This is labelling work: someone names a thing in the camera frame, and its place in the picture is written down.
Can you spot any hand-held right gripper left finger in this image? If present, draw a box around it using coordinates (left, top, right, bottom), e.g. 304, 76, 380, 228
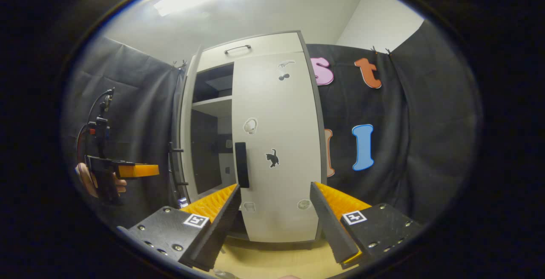
117, 184, 241, 272

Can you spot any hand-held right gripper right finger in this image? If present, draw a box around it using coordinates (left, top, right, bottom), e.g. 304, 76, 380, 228
310, 181, 426, 270

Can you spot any white cabinet door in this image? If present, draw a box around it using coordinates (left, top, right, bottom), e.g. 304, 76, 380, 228
231, 51, 324, 243
179, 45, 205, 205

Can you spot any white and grey cabinet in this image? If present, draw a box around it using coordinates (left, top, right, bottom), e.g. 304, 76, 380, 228
179, 31, 328, 245

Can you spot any white cabinet shelf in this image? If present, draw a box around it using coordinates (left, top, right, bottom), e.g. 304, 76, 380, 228
192, 95, 233, 118

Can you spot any black left door handle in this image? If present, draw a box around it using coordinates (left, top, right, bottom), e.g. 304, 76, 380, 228
167, 142, 189, 188

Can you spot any black door handle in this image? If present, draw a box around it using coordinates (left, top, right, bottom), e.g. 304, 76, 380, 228
167, 142, 189, 188
235, 142, 250, 189

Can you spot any red cable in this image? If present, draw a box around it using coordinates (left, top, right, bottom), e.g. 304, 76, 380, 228
76, 124, 92, 161

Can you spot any black right door handle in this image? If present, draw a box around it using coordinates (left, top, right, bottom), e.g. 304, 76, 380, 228
235, 142, 250, 189

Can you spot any black cable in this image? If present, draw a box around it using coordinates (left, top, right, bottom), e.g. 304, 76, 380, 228
87, 90, 113, 127

